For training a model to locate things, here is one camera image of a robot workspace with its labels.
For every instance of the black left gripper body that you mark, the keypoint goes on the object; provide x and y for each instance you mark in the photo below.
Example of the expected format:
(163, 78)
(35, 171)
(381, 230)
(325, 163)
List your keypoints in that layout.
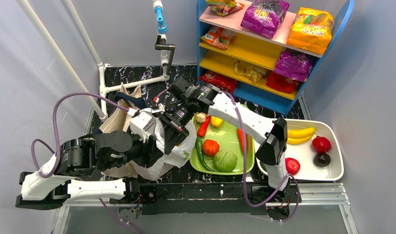
(154, 146)

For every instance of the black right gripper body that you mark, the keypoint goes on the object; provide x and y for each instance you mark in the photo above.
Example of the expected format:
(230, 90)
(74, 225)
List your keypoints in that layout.
(172, 129)

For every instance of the white plastic grocery bag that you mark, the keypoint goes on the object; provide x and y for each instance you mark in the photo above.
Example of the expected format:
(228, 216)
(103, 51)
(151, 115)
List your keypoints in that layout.
(163, 143)

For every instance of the floral canvas tote bag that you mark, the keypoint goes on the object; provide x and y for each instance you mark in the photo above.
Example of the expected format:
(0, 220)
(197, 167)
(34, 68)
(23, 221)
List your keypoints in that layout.
(119, 120)

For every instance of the purple snack bag top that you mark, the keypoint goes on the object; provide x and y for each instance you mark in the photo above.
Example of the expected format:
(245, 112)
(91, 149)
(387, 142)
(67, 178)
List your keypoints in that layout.
(264, 17)

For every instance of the purple snack bag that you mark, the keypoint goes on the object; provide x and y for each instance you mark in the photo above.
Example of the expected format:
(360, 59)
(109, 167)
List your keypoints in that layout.
(264, 17)
(294, 65)

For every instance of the yellow snack bag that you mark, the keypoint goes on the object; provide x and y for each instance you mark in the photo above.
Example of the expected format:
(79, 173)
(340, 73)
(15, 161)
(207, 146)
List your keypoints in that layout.
(311, 30)

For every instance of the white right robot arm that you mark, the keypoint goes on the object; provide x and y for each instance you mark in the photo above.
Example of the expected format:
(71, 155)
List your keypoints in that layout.
(270, 134)

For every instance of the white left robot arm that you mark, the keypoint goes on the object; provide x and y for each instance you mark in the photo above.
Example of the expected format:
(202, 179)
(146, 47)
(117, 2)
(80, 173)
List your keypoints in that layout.
(56, 184)

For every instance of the orange green snack bag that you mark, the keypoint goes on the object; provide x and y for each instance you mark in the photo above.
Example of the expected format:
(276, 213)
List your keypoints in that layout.
(224, 7)

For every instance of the purple snack bag lower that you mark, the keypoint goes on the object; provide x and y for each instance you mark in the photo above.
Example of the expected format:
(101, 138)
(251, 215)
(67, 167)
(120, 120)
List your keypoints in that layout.
(294, 65)

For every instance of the garlic bulb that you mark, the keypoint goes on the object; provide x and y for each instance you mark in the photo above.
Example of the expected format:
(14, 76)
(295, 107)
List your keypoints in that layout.
(200, 118)

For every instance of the small red chili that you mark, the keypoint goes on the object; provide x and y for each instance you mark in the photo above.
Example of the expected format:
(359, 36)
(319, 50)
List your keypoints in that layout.
(203, 128)

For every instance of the green chili pepper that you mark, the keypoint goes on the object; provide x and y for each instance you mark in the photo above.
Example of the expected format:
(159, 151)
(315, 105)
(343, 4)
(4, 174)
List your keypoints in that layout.
(198, 146)

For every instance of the yellow bell pepper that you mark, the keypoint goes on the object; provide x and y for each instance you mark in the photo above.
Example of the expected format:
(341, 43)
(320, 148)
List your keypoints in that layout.
(216, 122)

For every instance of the orange pumpkin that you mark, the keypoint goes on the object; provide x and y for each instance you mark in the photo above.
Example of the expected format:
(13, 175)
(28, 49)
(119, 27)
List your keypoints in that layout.
(210, 147)

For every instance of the green plastic tray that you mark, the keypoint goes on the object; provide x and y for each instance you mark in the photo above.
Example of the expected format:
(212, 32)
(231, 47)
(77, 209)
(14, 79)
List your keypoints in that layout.
(227, 138)

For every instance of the red snack packet left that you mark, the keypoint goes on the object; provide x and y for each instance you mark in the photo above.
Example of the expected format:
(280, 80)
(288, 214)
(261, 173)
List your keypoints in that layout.
(220, 81)

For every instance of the red snack packet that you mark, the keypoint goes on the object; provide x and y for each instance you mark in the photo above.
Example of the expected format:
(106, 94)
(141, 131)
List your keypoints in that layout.
(281, 83)
(220, 81)

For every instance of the green cabbage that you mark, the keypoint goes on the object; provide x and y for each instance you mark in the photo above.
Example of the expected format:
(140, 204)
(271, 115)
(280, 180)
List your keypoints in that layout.
(225, 161)

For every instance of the orange carrot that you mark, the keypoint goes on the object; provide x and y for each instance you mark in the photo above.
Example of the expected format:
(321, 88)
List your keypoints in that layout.
(241, 139)

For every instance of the black clamp on pipe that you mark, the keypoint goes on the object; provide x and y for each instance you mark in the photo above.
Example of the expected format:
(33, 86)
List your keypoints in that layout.
(167, 51)

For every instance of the yellow clear snack packet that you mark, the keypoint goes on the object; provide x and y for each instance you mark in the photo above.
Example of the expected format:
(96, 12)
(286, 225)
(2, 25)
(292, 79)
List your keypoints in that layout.
(252, 72)

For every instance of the orange noodle packet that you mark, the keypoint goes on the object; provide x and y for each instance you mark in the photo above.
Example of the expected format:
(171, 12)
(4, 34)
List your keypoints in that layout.
(218, 37)

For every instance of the red snack packet right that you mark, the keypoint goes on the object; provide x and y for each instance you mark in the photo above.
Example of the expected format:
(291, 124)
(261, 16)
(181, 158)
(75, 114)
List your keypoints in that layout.
(281, 83)

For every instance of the colourful blue shelf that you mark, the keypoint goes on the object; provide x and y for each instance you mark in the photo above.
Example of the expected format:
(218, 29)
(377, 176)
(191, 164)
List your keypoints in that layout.
(258, 50)

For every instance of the yellow banana bunch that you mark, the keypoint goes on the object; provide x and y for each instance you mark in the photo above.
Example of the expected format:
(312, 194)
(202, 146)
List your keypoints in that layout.
(300, 136)

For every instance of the red apple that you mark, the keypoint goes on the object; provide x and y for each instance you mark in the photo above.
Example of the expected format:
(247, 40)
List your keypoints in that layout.
(292, 166)

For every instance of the red pomegranate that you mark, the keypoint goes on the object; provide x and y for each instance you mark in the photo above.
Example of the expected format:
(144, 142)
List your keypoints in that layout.
(321, 144)

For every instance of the dark mangosteen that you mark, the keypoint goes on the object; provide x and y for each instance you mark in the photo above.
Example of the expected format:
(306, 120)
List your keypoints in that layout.
(322, 160)

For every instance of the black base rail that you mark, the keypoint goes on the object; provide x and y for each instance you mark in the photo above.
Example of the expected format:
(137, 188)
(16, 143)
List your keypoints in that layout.
(199, 198)

